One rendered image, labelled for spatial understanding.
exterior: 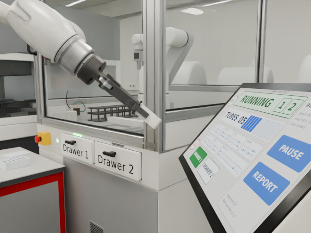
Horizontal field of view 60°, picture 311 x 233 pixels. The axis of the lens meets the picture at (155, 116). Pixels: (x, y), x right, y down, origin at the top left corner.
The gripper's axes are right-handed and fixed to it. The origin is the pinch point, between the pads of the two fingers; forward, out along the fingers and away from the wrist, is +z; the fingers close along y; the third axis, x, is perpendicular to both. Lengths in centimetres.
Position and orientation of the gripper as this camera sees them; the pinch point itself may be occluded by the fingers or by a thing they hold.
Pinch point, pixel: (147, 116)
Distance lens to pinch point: 69.6
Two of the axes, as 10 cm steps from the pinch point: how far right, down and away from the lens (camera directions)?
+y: -0.5, -1.3, 9.9
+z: 7.6, 6.4, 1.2
